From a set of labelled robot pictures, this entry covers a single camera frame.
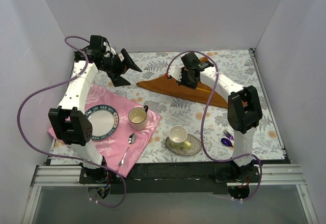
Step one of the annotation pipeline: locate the white plate green rim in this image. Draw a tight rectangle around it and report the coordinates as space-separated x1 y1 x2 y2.
85 104 119 141

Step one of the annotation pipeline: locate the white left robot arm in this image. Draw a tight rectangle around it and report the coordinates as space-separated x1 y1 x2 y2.
48 35 141 183

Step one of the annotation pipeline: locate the woven round saucer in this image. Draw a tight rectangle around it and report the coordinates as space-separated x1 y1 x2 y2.
165 134 202 156

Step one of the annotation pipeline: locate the pale green teacup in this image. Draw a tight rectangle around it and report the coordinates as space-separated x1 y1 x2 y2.
168 125 192 150

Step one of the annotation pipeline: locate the orange-brown cloth napkin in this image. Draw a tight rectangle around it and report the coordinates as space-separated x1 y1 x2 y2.
136 57 229 109

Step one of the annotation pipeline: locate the purple fork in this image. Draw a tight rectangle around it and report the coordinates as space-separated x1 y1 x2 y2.
223 129 234 141

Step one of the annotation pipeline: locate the cream mug black handle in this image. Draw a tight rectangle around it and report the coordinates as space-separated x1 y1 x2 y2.
128 105 148 130

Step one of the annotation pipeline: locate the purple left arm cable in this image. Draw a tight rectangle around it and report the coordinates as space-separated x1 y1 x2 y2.
17 36 127 207

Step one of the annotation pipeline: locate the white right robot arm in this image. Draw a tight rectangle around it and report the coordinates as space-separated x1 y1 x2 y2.
166 51 262 182

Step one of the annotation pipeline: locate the aluminium frame rail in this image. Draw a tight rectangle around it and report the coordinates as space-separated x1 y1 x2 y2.
22 162 318 223

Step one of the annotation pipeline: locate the silver spoon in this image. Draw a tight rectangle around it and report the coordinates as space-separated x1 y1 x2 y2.
118 133 136 167

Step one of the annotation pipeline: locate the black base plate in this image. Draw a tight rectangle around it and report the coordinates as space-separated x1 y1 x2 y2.
78 161 262 195

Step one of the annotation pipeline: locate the purple spoon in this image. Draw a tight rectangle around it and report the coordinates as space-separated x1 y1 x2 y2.
221 137 233 147

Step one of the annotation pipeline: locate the pink floral placemat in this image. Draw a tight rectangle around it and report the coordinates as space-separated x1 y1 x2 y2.
85 85 161 177

